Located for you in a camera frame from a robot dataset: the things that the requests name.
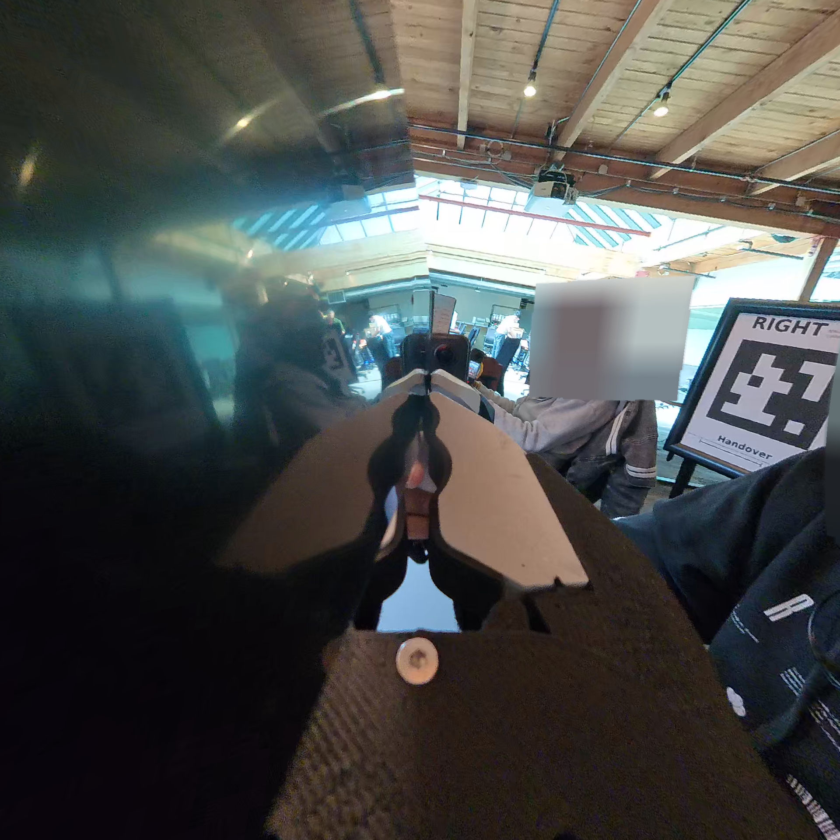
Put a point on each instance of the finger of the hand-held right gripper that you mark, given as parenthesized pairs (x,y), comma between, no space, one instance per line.
(459,390)
(407,384)

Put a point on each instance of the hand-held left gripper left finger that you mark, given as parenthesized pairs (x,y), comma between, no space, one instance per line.
(308,512)

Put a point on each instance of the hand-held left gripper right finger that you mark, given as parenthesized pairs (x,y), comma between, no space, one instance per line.
(505,518)

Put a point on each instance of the black trapezoid plate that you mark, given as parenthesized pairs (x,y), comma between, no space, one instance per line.
(131,394)

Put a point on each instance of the ceiling projector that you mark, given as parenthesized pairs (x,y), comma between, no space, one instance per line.
(551,191)

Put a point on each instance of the person's dark clothing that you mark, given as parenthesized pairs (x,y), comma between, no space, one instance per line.
(754,558)

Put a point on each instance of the ceiling spot light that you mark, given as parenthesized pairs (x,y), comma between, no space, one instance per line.
(661,108)
(529,88)

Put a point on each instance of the fiducial marker sign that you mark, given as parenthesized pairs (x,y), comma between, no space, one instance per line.
(754,328)

